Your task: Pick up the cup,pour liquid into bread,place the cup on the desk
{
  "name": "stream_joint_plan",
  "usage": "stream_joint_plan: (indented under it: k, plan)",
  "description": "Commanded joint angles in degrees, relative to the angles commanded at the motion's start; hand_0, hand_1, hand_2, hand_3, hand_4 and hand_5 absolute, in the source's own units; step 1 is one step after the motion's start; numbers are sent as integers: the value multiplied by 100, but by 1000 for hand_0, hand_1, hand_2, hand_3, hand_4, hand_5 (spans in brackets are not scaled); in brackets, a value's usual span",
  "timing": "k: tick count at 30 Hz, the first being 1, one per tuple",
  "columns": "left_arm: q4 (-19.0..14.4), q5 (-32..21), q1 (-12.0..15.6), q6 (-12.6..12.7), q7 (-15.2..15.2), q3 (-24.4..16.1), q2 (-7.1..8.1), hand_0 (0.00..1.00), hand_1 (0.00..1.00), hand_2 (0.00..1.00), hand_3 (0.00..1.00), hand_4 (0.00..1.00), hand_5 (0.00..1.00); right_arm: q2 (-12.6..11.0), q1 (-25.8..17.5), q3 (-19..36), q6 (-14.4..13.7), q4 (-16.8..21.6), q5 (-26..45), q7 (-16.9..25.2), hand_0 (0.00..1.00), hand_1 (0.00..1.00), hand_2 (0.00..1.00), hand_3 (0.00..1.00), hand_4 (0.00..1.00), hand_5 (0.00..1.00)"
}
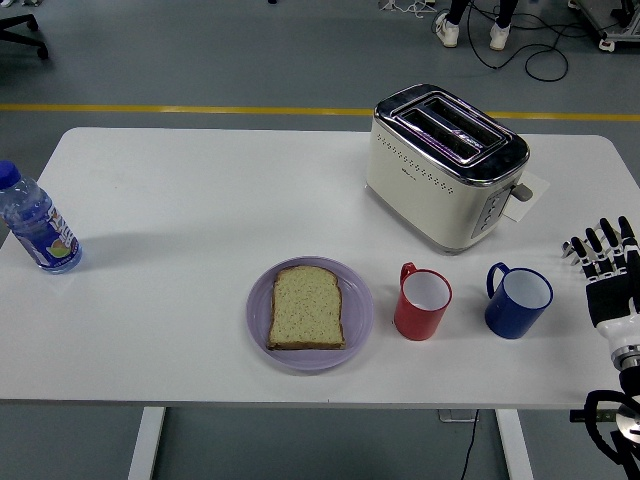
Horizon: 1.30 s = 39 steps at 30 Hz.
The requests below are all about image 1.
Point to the purple plate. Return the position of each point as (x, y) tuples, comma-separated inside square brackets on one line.
[(357, 315)]

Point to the person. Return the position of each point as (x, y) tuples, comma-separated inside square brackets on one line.
[(450, 30)]

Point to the cream and chrome toaster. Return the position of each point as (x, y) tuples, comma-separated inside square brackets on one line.
[(420, 200)]

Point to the silver metal toast rack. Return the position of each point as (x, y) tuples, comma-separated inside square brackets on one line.
[(567, 250)]

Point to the white paper card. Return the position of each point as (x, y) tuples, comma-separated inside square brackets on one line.
[(537, 187)]

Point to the black office chair base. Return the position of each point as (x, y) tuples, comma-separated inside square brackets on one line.
[(22, 25)]

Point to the metal equipment cart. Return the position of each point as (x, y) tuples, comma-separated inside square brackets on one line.
[(617, 25)]

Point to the bread slice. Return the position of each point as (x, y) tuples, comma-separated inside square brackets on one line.
[(306, 310)]

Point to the clear bottle with blue cap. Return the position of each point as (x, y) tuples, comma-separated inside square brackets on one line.
[(42, 230)]

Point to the black table control panel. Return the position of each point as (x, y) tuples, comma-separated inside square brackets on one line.
[(576, 416)]

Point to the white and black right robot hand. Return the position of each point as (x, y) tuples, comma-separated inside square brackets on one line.
[(615, 300)]

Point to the blue enamel cup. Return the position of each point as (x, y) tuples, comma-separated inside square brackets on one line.
[(512, 317)]

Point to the red enamel cup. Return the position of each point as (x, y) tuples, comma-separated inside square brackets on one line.
[(417, 322)]

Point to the grey socket box under table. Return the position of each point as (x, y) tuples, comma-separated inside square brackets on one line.
[(450, 415)]

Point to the white table leg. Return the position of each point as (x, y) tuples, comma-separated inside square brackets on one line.
[(147, 445), (515, 445)]

